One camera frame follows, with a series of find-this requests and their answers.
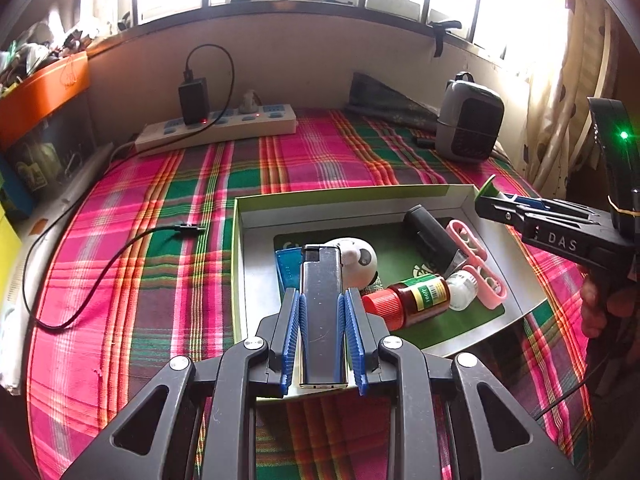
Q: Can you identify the black flashlight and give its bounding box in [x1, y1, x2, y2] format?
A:
[404, 205, 468, 278]

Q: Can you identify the black power adapter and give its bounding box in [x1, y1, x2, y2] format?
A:
[178, 77, 210, 126]

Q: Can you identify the blue translucent usb device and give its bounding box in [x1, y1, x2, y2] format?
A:
[274, 247, 303, 293]

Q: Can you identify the silver power bank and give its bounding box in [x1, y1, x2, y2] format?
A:
[299, 244, 349, 391]

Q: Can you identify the cream heart-print curtain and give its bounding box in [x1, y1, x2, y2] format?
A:
[520, 0, 626, 201]

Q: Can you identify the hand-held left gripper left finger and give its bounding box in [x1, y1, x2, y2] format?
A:
[60, 290, 302, 480]

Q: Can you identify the brown bottle red cap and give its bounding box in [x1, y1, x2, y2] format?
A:
[361, 274, 451, 332]

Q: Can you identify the dark folded cloth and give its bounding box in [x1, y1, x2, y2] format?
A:
[345, 71, 443, 131]

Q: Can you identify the pink plastic clip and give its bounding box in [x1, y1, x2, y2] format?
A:
[446, 219, 488, 261]

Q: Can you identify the clear plastic storage bin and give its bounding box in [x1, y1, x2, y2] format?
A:
[5, 105, 101, 196]

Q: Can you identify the black charging cable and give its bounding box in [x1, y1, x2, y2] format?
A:
[34, 44, 236, 332]

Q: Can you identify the yellow cardboard box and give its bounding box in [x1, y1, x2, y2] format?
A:
[0, 215, 23, 306]

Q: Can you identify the pink and white clip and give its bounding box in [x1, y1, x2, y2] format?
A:
[462, 259, 509, 313]

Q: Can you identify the person's right hand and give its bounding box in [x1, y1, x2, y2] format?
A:
[580, 277, 640, 341]

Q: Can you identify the pink green plaid blanket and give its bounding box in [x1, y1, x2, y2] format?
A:
[27, 107, 596, 480]

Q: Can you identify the orange storage box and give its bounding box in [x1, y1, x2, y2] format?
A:
[0, 50, 91, 151]

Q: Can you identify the grey and white panda toy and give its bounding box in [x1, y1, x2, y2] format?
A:
[334, 236, 378, 290]

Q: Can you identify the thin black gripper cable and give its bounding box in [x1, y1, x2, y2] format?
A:
[530, 340, 608, 423]

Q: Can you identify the pile of plastic bags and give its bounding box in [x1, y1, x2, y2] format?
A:
[0, 20, 101, 101]

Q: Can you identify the green round case white lid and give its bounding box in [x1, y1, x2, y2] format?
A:
[477, 175, 501, 206]

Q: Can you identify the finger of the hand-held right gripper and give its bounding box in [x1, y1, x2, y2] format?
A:
[475, 195, 597, 234]
[502, 193, 613, 222]

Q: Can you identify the white shallow box tray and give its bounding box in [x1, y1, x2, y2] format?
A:
[231, 184, 548, 401]

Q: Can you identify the blue box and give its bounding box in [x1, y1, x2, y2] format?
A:
[0, 155, 36, 218]

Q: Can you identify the white power strip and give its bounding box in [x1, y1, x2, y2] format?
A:
[135, 104, 298, 156]

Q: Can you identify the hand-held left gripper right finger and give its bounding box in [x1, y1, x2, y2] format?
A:
[337, 287, 583, 480]

